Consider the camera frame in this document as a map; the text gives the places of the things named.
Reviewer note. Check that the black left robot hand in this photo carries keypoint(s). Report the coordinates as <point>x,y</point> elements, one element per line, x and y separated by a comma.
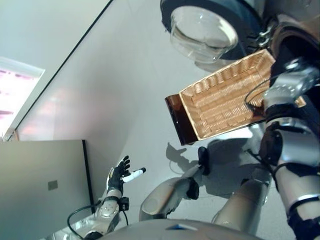
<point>116,175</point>

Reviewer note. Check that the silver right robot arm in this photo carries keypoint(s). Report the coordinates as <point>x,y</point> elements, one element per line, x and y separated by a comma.
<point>287,87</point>

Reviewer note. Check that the round washing machine door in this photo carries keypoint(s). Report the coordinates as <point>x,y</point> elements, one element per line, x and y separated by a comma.
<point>200,25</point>

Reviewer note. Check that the dark grey washing machine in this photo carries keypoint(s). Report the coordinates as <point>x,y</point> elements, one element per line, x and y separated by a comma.
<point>295,27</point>

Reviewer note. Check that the grey left robot leg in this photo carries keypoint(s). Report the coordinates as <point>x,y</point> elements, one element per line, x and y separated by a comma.
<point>162,197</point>

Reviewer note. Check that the grey robot leg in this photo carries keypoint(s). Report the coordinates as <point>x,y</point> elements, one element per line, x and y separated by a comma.
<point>245,205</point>
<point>162,197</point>

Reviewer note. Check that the grey robot torso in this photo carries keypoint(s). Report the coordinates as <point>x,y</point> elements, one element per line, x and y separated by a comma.
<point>150,230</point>

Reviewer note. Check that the grey cabinet with black edge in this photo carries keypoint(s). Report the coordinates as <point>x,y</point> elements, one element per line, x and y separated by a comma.
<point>37,187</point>

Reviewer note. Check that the glossy brown wooden table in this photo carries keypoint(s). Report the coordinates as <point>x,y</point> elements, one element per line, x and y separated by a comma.
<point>182,122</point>

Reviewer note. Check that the rectangular wicker laundry basket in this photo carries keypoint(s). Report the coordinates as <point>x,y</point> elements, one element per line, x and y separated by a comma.
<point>220,107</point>

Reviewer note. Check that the grey right robot leg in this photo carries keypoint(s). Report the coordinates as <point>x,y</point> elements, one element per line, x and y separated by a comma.
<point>245,205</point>

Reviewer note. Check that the white framed window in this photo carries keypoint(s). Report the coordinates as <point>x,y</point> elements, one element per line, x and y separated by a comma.
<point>15,87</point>

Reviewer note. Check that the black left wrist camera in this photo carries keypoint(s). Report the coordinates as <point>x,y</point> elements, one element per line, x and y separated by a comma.
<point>125,203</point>

